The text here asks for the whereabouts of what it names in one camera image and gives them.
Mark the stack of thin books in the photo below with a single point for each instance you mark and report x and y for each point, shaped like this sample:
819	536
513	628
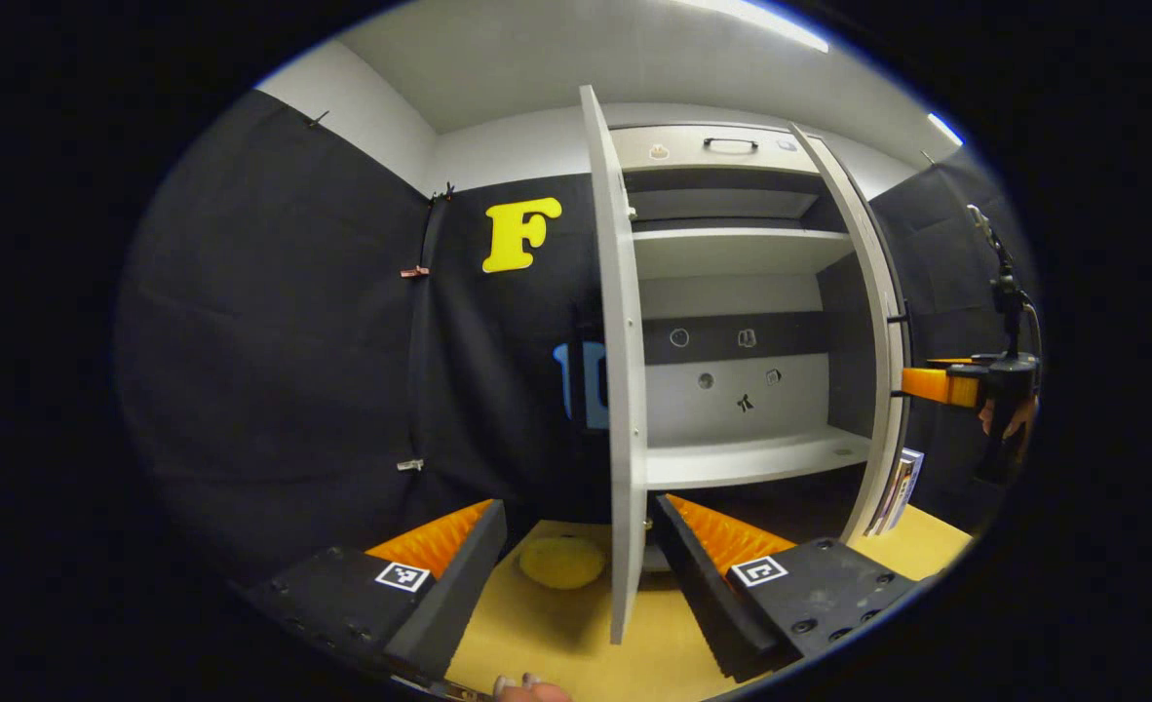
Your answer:
902	487

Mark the black clip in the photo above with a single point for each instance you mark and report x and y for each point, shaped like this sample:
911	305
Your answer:
318	119
444	192

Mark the black backdrop cloth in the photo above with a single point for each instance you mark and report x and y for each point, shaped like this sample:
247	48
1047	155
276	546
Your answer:
946	273
293	341

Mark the white cabinet door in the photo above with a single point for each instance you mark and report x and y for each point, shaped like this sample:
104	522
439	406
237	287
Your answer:
625	390
890	409

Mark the white and grey cabinet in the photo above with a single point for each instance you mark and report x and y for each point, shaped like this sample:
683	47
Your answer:
712	400

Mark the white cabinet shelf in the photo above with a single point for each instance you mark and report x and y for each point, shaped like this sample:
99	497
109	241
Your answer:
732	253

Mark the long ceiling light panel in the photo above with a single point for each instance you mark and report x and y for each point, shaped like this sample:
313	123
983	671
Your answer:
771	21

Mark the small ceiling light panel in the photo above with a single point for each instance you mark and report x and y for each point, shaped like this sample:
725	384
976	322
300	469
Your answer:
944	128

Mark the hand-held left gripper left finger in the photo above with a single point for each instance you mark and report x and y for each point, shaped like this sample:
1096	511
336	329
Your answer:
464	595

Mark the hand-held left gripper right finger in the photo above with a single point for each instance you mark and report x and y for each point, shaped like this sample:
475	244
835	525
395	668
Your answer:
698	595

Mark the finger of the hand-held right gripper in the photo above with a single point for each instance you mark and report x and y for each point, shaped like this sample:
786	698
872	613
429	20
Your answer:
941	386
951	362

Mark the silver clip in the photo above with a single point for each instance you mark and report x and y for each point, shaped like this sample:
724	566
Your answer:
410	465

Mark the yellow round coaster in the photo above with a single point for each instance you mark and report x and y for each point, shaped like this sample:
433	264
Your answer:
562	564

